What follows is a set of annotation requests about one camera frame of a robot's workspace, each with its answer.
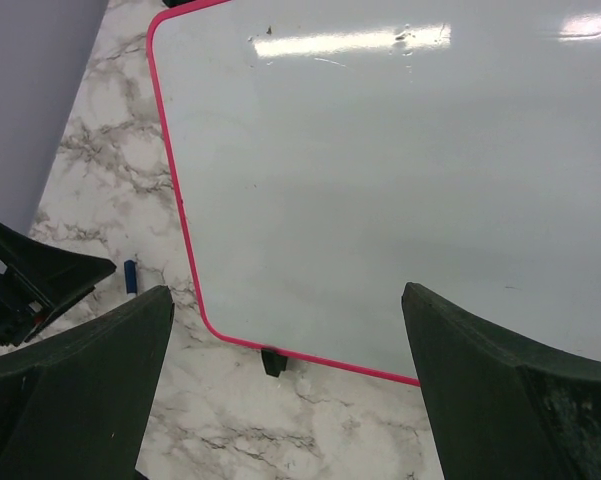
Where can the black front left board stand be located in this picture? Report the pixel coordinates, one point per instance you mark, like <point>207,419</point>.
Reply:
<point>274,363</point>

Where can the pink framed whiteboard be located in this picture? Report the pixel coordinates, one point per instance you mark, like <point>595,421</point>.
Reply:
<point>326,153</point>

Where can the blue white marker pen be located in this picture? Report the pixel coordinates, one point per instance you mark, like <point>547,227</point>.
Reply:
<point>130,278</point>

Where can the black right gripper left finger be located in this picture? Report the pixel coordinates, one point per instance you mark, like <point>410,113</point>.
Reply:
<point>76,405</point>

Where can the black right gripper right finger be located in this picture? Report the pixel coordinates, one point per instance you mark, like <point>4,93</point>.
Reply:
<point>500,405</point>

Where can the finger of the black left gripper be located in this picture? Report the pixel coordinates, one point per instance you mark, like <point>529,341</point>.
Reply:
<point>70,276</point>

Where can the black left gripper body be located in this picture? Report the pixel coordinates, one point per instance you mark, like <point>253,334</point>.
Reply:
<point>24,303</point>

